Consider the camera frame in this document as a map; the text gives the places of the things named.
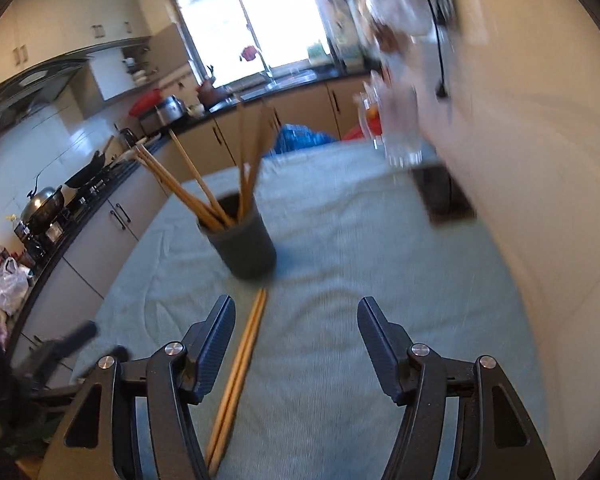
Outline beige lower kitchen cabinets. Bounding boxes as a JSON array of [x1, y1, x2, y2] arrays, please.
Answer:
[[6, 73, 367, 364]]

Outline silver rice cooker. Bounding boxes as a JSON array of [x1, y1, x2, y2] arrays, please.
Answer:
[[152, 96, 187, 128]]

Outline black wok pan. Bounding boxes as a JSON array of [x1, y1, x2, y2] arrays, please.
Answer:
[[65, 151, 106, 190]]

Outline upper wall cabinets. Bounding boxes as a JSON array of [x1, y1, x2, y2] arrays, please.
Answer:
[[0, 0, 149, 83]]

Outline teal towel table cover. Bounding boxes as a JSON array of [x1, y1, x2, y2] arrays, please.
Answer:
[[76, 142, 547, 479]]

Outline range hood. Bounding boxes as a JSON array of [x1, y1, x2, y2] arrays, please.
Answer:
[[0, 56, 88, 137]]

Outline dark red pot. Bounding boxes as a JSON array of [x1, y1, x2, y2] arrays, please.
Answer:
[[196, 78, 228, 110]]

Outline white plastic bag on counter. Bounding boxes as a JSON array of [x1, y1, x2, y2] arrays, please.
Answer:
[[0, 257, 29, 316]]

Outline clear glass cup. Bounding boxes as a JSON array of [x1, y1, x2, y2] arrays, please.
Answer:
[[374, 77, 422, 168]]

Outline dark phone on table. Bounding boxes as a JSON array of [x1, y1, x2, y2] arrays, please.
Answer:
[[411, 164, 476, 226]]

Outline red basin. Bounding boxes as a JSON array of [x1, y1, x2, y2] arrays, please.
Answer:
[[129, 89, 162, 117]]

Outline dark chopstick in cup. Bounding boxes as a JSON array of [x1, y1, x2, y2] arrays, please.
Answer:
[[241, 104, 276, 219], [237, 96, 246, 221]]

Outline kitchen faucet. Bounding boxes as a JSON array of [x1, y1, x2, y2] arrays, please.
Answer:
[[257, 49, 274, 82]]

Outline blue plastic bag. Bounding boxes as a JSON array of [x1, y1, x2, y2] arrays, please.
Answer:
[[271, 124, 337, 155]]

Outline red stool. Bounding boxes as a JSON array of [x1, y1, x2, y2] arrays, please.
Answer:
[[342, 104, 382, 141]]

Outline steel pot with lid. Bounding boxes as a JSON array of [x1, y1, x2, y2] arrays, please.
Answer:
[[20, 186, 65, 231]]

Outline black chopstick holder cup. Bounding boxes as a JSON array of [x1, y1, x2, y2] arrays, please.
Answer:
[[198, 202, 277, 280]]

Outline black power cable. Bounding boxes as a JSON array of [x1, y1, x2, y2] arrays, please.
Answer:
[[412, 0, 451, 100]]

